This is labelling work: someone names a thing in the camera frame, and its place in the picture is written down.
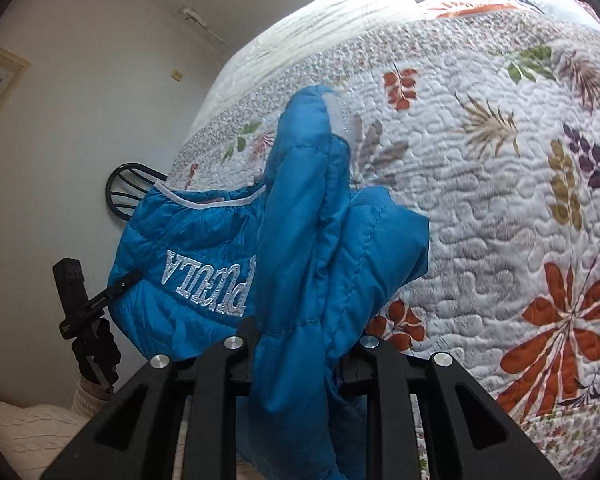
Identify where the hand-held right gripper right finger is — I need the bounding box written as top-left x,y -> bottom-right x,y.
336,335 -> 563,480

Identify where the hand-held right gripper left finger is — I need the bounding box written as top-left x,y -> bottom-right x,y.
40,317 -> 259,480

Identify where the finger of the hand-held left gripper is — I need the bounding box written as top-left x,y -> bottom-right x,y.
86,270 -> 144,311

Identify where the blue puffer jacket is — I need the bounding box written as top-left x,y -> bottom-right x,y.
104,84 -> 432,480

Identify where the person's left forearm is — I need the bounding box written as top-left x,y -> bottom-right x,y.
0,374 -> 112,480

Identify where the person's left hand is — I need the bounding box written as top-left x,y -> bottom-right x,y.
76,317 -> 122,394

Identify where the black metal chair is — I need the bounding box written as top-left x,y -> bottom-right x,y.
105,162 -> 167,222

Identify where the floral quilted bedspread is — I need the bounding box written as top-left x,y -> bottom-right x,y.
172,0 -> 600,480

